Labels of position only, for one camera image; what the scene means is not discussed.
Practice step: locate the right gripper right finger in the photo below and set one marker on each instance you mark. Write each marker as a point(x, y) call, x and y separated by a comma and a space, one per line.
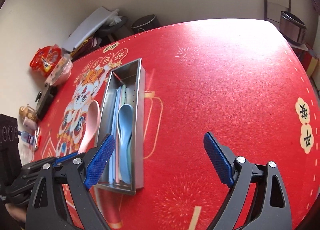
point(270, 207)

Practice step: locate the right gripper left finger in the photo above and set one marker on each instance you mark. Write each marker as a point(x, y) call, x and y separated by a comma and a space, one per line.
point(47, 208)

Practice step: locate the blue chopstick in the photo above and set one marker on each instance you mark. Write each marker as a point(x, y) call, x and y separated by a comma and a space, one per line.
point(112, 161)

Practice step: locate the pink chopstick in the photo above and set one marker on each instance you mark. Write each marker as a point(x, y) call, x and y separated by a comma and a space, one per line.
point(117, 136)

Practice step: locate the pink spoon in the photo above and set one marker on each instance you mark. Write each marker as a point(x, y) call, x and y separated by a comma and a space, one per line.
point(92, 125)

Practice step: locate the blue spoon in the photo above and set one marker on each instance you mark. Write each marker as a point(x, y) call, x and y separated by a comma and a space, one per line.
point(125, 117)

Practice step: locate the left hand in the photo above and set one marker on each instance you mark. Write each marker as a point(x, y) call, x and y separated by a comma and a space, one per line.
point(17, 213)

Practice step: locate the brown teapot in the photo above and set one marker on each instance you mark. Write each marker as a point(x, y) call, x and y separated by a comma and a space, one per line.
point(27, 112)

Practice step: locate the black electric cooker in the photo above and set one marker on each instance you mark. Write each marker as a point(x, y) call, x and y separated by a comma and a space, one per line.
point(44, 99)

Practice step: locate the light green spoon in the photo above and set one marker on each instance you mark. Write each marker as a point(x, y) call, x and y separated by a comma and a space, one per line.
point(129, 160)

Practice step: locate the stainless steel utensil tray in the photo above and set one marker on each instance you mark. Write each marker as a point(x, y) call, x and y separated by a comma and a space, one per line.
point(131, 77)

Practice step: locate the pink bowl with wrap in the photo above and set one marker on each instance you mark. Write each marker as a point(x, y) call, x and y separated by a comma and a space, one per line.
point(61, 72)

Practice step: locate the red snack bag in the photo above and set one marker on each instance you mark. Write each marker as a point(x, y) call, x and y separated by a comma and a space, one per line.
point(46, 59)

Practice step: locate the red festive table mat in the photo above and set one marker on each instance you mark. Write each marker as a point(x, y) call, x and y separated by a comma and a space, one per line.
point(236, 78)

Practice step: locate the grey folded board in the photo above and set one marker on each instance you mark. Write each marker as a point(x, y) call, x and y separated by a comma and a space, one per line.
point(88, 27)

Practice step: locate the dark stool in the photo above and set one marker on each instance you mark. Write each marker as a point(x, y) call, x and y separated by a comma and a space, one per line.
point(292, 28)

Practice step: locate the black trash bin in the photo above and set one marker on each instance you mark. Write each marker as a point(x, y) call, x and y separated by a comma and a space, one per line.
point(145, 23)

